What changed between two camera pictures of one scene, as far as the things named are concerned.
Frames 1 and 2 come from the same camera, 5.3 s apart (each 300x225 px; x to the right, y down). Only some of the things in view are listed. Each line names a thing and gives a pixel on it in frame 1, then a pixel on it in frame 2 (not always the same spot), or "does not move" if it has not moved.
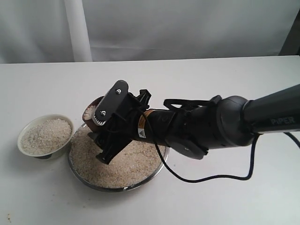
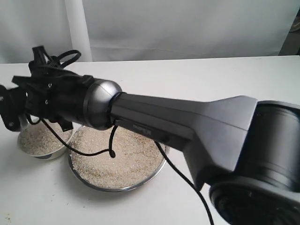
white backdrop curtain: (62, 31) does not move
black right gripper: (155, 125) -> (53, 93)
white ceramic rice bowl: (43, 135) does not move
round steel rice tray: (139, 162) does not move
